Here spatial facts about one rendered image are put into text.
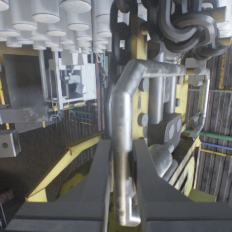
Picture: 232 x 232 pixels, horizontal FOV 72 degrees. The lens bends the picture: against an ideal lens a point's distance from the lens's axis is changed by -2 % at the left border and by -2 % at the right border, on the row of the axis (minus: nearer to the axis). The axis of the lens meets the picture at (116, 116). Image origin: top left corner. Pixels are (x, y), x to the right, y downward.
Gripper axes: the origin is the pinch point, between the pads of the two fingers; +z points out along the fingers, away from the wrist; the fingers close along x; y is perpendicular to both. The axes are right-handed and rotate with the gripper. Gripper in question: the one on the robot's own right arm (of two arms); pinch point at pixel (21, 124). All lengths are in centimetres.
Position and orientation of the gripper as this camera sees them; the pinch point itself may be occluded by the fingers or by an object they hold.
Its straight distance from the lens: 26.6
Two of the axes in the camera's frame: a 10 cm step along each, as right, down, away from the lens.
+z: 9.9, -0.5, 1.4
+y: -0.2, -9.7, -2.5
